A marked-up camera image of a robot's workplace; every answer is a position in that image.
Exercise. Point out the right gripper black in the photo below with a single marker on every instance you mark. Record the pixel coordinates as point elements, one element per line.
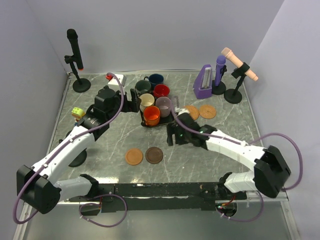
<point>173,128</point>

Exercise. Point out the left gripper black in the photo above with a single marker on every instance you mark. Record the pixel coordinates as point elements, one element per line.
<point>133,106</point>

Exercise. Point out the dark wood coaster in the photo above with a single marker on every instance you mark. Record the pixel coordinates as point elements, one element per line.
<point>154,155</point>

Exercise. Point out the woven rattan coaster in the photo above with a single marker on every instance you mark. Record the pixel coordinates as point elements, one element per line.
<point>193,111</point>
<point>207,111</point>

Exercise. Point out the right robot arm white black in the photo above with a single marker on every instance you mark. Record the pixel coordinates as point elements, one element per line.
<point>267,169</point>

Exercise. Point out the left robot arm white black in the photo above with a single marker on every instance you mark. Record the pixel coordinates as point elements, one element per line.
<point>39,185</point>

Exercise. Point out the left light wood coaster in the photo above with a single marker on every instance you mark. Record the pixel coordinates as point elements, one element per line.
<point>134,156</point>

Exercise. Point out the cream mug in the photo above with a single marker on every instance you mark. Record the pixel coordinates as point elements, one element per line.
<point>146,100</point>

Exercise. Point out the black serving tray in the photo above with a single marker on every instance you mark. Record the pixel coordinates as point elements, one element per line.
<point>162,121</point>

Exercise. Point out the dark green mug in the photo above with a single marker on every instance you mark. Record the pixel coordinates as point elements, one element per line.
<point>143,87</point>

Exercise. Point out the orange mug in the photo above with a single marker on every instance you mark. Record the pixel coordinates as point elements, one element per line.
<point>151,116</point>

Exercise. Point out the red mug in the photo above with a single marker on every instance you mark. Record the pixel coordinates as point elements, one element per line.
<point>161,90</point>

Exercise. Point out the blue mug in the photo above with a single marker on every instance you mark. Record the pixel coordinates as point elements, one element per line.
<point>155,79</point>

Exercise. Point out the lilac mug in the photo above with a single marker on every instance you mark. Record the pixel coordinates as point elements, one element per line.
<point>164,105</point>

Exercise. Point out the left black microphone stand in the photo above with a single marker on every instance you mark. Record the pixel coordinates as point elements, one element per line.
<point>80,85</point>

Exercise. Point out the purple metronome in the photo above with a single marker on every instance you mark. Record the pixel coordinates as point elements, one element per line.
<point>203,83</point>

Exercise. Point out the colourful toy block figure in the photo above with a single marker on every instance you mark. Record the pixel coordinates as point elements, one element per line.
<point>77,113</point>

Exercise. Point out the purple microphone black stand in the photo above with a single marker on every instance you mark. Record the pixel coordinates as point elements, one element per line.
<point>221,88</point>

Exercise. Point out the black round stand base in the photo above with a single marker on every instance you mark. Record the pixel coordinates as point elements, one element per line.
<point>79,160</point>

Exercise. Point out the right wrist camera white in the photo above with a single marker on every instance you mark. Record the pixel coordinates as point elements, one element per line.
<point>179,111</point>

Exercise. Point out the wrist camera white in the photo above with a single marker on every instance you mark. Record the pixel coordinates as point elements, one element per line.
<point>114,79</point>
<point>179,111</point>

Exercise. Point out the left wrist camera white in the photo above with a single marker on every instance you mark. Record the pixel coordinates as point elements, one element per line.
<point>114,79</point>

